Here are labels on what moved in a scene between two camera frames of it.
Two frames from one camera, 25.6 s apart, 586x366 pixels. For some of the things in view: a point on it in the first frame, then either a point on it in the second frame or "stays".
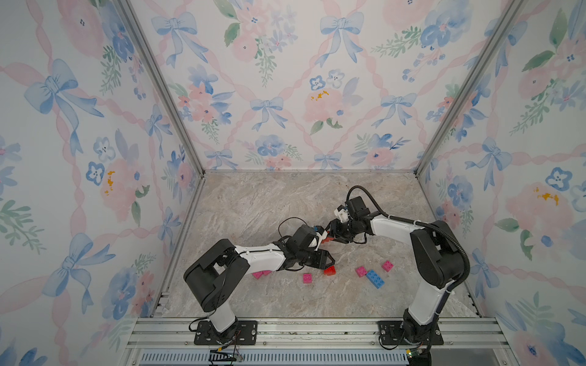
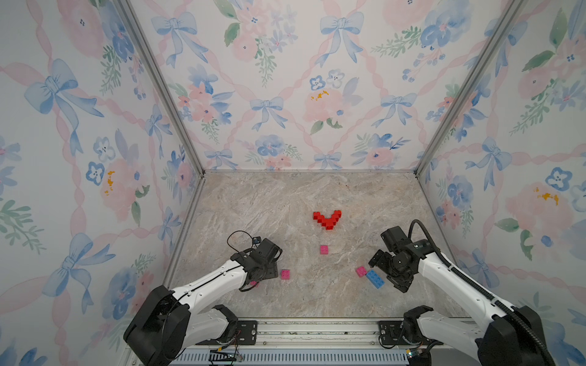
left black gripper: x=320 y=259 to x=272 y=268
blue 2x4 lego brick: x=375 y=279 stays
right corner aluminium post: x=470 y=83 stays
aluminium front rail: x=169 y=341 stays
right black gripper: x=333 y=225 to x=398 y=280
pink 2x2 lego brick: x=361 y=271 stays
